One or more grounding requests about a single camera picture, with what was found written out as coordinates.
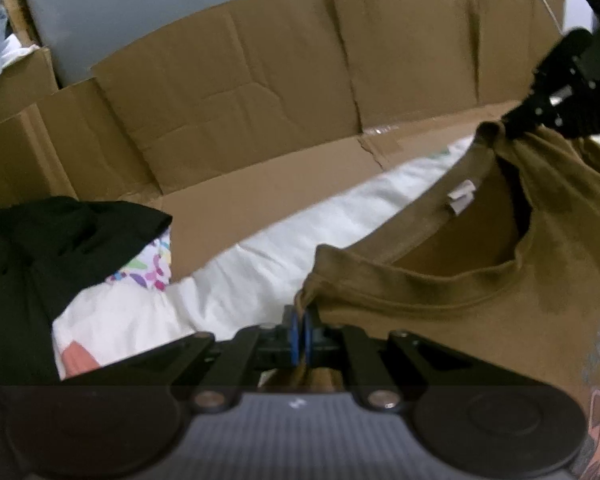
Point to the brown printed t-shirt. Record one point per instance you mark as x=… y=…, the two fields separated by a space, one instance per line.
x=455 y=320

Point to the black garment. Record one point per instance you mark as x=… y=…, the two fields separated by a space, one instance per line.
x=40 y=270

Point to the white printed bedsheet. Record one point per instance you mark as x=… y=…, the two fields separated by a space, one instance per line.
x=260 y=280

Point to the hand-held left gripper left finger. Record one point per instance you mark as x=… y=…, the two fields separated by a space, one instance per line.
x=294 y=334

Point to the colourful printed cloth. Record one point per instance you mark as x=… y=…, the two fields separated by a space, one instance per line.
x=145 y=265

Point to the large flattened cardboard sheet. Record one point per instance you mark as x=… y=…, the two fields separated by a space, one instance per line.
x=260 y=100

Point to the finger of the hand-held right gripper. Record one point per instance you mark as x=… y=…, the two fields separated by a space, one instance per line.
x=555 y=75

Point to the small cardboard box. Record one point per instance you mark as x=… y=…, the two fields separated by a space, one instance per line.
x=15 y=85

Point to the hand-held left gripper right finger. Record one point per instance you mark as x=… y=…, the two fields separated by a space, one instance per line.
x=308 y=334

